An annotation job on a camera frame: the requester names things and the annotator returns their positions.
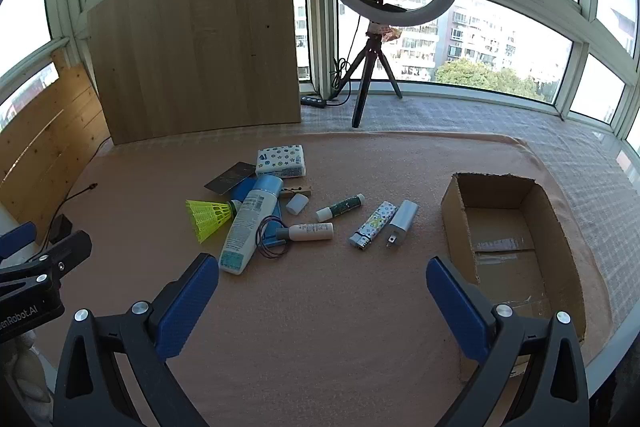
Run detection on patterned tissue pack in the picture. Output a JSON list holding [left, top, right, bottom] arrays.
[[255, 144, 307, 178]]

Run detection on white blue-capped spray bottle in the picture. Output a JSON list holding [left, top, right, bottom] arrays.
[[219, 174, 285, 276]]

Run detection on large wooden board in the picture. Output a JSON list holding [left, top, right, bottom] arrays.
[[86, 0, 302, 146]]

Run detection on black card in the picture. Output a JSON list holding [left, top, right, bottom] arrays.
[[204, 162, 257, 196]]

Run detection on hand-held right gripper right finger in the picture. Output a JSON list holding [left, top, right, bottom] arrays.
[[426, 256, 591, 427]]

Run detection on patterned lighter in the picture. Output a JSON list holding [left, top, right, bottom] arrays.
[[348, 201, 397, 250]]

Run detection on cardboard box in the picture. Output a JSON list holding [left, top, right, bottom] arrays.
[[440, 172, 588, 383]]

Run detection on person's left hand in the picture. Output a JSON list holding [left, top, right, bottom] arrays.
[[0, 334, 53, 423]]

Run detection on green white lip balm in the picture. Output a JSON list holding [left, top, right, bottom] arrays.
[[315, 193, 366, 223]]

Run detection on black cable bundle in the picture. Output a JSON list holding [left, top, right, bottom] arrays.
[[327, 14, 361, 106]]

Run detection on blue phone stand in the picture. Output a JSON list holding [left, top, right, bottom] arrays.
[[260, 202, 287, 253]]

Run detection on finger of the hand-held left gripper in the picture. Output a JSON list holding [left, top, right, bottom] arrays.
[[0, 231, 93, 285], [0, 222, 38, 260]]

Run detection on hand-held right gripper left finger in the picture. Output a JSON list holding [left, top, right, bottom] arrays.
[[52, 253, 220, 427]]

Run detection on thin black cable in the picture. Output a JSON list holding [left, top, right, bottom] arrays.
[[50, 183, 98, 233]]

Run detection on white charger plug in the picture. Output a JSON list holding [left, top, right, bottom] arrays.
[[385, 199, 420, 249]]

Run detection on wooden plank panel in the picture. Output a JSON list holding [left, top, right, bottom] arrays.
[[0, 52, 111, 224]]

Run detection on black power adapter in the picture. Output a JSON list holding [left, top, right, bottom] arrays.
[[49, 214, 76, 248]]

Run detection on small white bottle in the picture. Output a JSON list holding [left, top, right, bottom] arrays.
[[276, 223, 334, 243]]

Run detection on yellow shuttlecock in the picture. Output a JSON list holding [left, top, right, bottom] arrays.
[[186, 199, 238, 243]]

